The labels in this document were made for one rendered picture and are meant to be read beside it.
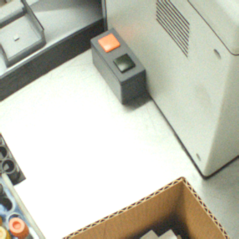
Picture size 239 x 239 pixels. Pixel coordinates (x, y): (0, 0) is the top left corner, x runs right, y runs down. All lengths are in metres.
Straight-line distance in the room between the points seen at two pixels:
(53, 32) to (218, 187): 0.24
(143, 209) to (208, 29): 0.16
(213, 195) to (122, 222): 0.16
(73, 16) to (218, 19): 0.31
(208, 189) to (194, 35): 0.23
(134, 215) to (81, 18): 0.26
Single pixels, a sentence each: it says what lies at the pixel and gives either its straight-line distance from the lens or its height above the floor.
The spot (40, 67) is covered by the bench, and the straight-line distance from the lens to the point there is 0.75.
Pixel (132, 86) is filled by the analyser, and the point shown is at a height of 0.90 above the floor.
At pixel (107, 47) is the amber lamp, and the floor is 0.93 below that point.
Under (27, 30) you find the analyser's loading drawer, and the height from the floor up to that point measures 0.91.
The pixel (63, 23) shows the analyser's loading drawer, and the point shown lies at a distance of 0.72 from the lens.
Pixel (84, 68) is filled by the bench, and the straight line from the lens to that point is 0.74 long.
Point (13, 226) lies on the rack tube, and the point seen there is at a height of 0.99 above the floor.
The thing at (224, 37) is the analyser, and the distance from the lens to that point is 0.45.
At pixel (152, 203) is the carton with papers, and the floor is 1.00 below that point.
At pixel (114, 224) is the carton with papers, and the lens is 0.54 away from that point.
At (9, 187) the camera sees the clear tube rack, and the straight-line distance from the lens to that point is 0.62.
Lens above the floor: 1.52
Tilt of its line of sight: 66 degrees down
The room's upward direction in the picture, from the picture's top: 5 degrees counter-clockwise
